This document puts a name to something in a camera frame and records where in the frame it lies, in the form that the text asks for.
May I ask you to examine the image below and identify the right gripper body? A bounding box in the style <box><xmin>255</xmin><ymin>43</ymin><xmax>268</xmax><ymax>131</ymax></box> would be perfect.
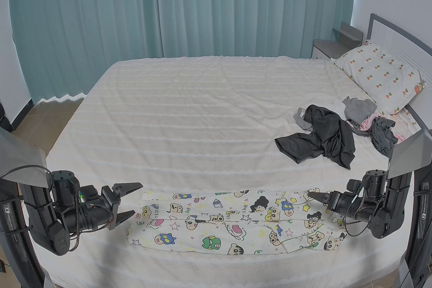
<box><xmin>325</xmin><ymin>190</ymin><xmax>354</xmax><ymax>216</ymax></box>

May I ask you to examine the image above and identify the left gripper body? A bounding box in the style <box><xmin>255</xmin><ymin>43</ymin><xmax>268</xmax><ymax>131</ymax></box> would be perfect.
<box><xmin>81</xmin><ymin>185</ymin><xmax>121</xmax><ymax>233</ymax></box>

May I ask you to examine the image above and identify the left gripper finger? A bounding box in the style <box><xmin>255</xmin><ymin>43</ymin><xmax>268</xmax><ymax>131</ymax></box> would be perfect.
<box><xmin>108</xmin><ymin>211</ymin><xmax>135</xmax><ymax>230</ymax></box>
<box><xmin>112</xmin><ymin>182</ymin><xmax>144</xmax><ymax>197</ymax></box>

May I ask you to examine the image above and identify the white printed pyjama top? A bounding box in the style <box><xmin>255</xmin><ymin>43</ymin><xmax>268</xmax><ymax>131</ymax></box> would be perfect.
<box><xmin>126</xmin><ymin>189</ymin><xmax>348</xmax><ymax>256</ymax></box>

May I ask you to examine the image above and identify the pile of clothes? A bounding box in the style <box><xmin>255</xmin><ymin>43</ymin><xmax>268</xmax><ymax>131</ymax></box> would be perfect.
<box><xmin>334</xmin><ymin>96</ymin><xmax>410</xmax><ymax>156</ymax></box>

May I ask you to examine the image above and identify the black T-shirt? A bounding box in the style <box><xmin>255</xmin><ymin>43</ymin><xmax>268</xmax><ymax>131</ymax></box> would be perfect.
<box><xmin>274</xmin><ymin>104</ymin><xmax>356</xmax><ymax>170</ymax></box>

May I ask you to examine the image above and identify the small grey garment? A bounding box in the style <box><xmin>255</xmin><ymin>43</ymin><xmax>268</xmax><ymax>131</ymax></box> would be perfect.
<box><xmin>293</xmin><ymin>107</ymin><xmax>309</xmax><ymax>129</ymax></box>

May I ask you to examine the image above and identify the bed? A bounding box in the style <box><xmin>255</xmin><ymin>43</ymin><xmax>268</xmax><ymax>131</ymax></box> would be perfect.
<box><xmin>34</xmin><ymin>13</ymin><xmax>432</xmax><ymax>288</ymax></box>

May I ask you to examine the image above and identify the white printed pillow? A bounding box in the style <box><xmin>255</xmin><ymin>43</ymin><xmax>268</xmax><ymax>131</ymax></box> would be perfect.
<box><xmin>331</xmin><ymin>41</ymin><xmax>426</xmax><ymax>116</ymax></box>

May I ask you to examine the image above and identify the black padded chair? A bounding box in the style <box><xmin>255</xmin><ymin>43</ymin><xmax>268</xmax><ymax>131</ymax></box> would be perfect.
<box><xmin>0</xmin><ymin>104</ymin><xmax>14</xmax><ymax>132</ymax></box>

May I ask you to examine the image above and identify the grey white bedside table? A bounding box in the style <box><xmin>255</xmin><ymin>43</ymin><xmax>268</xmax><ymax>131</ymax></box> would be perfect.
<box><xmin>312</xmin><ymin>22</ymin><xmax>363</xmax><ymax>60</ymax></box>

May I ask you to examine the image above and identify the blue-green curtain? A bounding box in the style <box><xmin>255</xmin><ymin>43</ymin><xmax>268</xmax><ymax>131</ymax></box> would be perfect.
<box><xmin>10</xmin><ymin>0</ymin><xmax>356</xmax><ymax>103</ymax></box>

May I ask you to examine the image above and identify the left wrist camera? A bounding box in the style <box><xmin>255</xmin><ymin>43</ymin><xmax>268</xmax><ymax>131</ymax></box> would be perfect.
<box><xmin>80</xmin><ymin>185</ymin><xmax>98</xmax><ymax>202</ymax></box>

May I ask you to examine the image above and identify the black cable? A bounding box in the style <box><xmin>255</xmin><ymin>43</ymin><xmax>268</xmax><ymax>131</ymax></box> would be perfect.
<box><xmin>67</xmin><ymin>225</ymin><xmax>82</xmax><ymax>252</ymax></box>
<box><xmin>344</xmin><ymin>215</ymin><xmax>372</xmax><ymax>237</ymax></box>

